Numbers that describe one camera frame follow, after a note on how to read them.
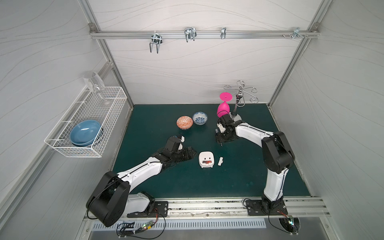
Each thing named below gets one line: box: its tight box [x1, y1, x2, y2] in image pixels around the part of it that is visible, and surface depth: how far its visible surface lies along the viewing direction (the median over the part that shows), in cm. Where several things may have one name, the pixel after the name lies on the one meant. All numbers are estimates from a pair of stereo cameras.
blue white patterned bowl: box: [192, 111, 208, 125], surface depth 113 cm
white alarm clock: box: [198, 151, 215, 169], surface depth 90 cm
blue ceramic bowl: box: [69, 119, 101, 147], surface depth 62 cm
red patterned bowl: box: [176, 115, 194, 130], surface depth 109 cm
